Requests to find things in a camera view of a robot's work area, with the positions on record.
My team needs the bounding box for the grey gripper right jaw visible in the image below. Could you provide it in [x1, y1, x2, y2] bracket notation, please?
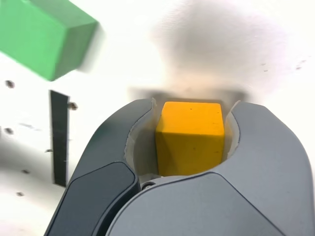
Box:
[105, 99, 310, 236]

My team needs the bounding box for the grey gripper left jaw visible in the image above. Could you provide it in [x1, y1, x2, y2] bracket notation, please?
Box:
[44, 98, 158, 236]

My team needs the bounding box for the yellow cube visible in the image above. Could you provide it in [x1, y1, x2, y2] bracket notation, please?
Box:
[155, 101, 225, 177]

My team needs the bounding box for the green cube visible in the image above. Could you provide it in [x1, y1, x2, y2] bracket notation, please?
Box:
[0, 0, 99, 82]

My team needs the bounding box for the black tape strip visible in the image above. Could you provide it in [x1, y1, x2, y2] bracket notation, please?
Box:
[50, 89, 69, 187]

